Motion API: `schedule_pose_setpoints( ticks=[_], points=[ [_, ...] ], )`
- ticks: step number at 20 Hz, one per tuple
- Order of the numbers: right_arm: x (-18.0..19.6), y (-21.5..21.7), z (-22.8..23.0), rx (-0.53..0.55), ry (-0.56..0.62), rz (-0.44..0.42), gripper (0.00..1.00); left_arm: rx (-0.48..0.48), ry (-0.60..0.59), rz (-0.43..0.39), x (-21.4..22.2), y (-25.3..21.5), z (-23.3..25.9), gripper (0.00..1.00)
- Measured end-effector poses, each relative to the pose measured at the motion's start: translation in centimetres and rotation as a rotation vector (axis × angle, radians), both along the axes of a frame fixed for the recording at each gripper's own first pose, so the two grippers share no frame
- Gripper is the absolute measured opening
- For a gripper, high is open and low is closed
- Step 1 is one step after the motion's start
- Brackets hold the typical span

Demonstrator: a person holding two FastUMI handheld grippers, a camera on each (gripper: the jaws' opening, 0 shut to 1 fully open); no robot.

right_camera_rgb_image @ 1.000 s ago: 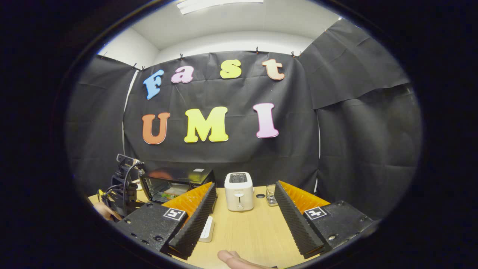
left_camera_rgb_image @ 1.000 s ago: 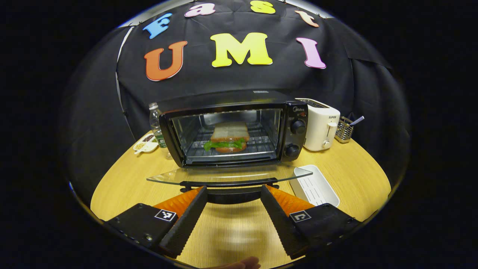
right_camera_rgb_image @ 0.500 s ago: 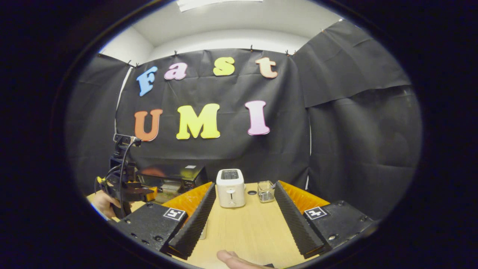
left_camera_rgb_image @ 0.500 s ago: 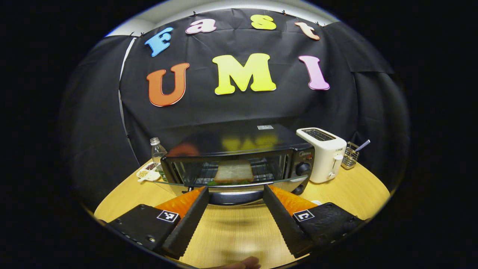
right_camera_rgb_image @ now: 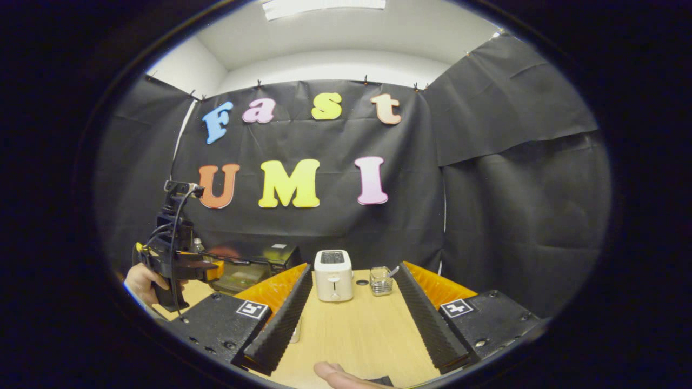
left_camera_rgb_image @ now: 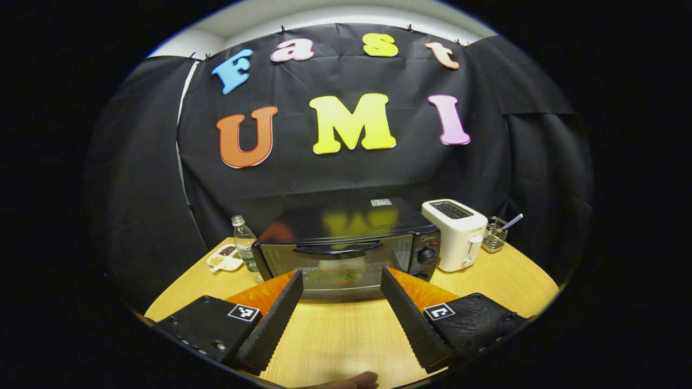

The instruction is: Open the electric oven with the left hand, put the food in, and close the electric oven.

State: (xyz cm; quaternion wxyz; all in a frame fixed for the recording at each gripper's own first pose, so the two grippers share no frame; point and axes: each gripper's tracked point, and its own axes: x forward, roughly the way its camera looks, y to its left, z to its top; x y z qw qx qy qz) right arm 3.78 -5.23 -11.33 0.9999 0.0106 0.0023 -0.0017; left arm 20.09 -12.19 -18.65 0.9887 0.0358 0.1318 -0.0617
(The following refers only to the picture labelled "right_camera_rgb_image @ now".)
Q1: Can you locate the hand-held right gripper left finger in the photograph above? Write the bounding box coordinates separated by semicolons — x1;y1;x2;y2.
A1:
178;263;314;376

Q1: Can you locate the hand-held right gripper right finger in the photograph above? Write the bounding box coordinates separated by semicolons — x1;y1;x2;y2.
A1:
396;261;548;375

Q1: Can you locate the black electric oven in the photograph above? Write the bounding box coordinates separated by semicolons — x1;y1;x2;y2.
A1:
203;243;302;295

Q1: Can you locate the white toaster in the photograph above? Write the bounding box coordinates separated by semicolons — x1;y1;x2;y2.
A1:
314;250;354;302

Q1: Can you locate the black backdrop cloth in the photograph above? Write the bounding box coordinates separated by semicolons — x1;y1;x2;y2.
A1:
93;32;613;319

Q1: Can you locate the left hand-held gripper cable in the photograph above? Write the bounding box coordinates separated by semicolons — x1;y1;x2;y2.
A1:
170;185;202;317

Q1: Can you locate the wire mesh holder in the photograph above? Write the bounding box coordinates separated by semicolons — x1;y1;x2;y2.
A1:
370;266;394;296

